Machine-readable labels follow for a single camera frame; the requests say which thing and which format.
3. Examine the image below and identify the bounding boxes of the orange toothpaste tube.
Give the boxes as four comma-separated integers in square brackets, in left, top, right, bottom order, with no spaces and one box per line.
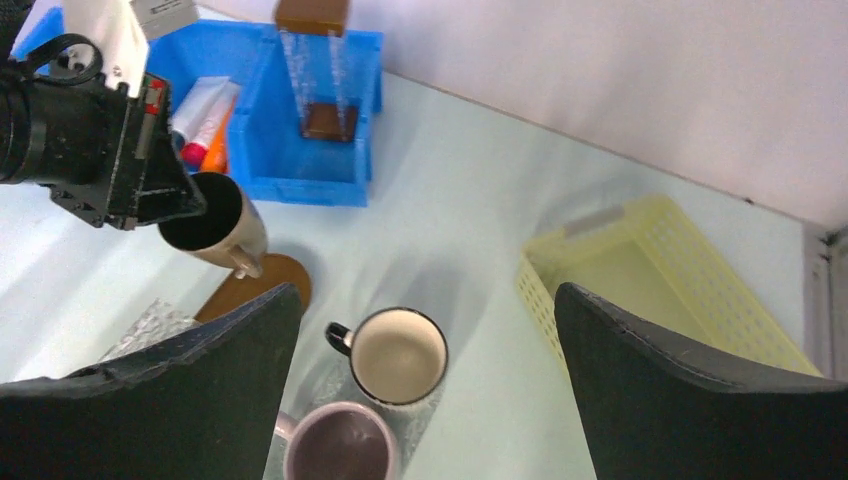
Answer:
[199,105,234,174]

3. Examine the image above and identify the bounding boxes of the cream mug with black rim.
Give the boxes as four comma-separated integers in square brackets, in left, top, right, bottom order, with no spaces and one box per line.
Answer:
[324,307,450,410]

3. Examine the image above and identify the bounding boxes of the white toothpaste tube dark cap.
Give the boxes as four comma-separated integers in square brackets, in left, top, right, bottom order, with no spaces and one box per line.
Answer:
[170,76,230,150]

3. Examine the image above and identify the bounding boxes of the clear textured two-hole holder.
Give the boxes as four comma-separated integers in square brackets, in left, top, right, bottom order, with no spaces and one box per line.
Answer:
[98,299,200,363]

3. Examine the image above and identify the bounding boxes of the brown wooden oval tray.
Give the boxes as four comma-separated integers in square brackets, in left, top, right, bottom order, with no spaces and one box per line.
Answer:
[194,253,312,324]

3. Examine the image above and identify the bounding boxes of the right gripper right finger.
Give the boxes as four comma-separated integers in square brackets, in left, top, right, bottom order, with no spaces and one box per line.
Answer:
[555,283,847,479]

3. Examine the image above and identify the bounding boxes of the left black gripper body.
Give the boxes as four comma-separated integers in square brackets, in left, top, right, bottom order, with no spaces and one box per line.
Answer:
[1,34,207,230]

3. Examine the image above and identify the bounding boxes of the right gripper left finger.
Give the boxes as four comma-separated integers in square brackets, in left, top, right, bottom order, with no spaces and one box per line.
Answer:
[1,284,303,479]

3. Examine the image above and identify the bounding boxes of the clear holder with brown lid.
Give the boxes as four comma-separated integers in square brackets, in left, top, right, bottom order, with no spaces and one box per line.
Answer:
[274,0,358,143]

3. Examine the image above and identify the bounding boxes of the blue three-compartment bin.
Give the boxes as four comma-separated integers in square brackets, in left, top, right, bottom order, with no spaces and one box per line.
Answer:
[9,6,386,209]

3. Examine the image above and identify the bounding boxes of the pink mug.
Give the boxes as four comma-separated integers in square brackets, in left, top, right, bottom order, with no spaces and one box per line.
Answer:
[274,401,401,479]

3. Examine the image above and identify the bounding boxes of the brown metallic cup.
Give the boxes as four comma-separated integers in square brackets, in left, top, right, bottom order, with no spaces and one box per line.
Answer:
[158,172,268,279]

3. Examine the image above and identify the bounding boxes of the white toothpaste tube red cap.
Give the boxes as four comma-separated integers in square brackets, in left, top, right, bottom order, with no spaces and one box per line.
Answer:
[181,81,241,168]

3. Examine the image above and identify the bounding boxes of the cream perforated basket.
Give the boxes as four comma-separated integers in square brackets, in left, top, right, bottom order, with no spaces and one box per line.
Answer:
[515,195,820,376]

